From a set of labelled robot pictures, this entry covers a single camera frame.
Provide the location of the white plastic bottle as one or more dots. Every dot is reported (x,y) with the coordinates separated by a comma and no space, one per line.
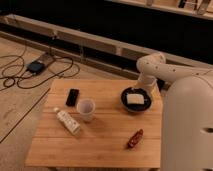
(67,120)

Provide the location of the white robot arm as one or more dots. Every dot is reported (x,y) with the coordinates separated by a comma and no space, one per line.
(187,117)

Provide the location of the white sponge block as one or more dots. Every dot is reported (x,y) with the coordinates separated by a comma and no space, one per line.
(135,99)

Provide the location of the translucent plastic cup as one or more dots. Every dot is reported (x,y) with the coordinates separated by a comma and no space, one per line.
(86,108)

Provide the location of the black bowl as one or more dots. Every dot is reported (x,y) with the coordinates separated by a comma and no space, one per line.
(135,107)

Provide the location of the black smartphone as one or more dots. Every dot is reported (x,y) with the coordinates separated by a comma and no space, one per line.
(72,97)

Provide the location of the wooden table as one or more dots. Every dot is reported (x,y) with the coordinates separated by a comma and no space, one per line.
(103,141)

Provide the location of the red snack wrapper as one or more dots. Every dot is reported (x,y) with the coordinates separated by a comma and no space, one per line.
(134,140)

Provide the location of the black power adapter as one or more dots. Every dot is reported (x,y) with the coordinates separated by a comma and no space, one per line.
(35,67)

